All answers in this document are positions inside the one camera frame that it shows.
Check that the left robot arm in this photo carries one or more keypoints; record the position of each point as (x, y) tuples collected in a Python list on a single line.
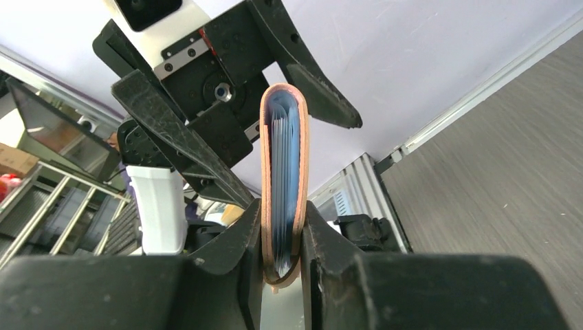
[(158, 187)]

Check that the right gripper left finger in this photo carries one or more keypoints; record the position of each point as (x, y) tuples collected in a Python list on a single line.
[(219, 286)]

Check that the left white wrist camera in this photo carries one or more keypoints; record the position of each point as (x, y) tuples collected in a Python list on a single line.
[(153, 26)]

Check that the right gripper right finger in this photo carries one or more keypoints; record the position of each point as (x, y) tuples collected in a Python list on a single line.
[(345, 287)]

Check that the tan leather card holder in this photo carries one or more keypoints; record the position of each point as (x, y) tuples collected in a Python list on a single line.
[(284, 146)]

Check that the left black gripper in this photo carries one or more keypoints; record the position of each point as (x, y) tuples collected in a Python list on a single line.
[(213, 78)]

